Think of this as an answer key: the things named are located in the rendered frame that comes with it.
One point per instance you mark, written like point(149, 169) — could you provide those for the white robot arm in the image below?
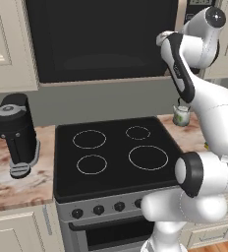
point(217, 131)

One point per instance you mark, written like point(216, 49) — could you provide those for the black microwave oven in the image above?
point(102, 39)

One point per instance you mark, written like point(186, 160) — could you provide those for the black microwave door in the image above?
point(102, 39)

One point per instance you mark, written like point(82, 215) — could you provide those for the yellow green sponge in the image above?
point(205, 144)

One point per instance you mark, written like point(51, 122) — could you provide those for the black hob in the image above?
point(116, 154)

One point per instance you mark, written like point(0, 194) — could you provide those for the glass jar with green contents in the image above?
point(181, 116)

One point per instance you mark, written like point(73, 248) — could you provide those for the black oven knob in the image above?
point(119, 206)
point(138, 203)
point(98, 209)
point(77, 213)

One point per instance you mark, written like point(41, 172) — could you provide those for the silver oven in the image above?
point(67, 210)

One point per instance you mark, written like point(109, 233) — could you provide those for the black coffee machine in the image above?
point(16, 134)

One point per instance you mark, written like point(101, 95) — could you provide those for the black oven door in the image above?
point(116, 234)

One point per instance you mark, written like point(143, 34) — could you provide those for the cream base cupboard door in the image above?
point(17, 229)

